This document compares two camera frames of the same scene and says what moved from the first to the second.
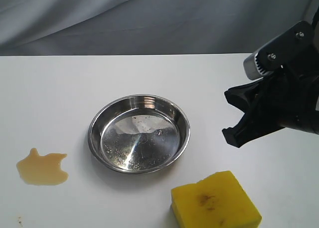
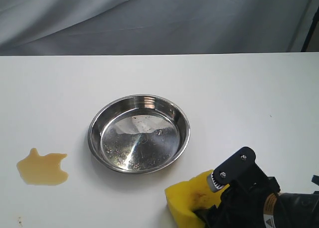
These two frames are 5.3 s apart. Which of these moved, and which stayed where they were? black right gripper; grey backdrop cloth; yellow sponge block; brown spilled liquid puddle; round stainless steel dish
Moved: black right gripper; yellow sponge block
Stayed: grey backdrop cloth; round stainless steel dish; brown spilled liquid puddle
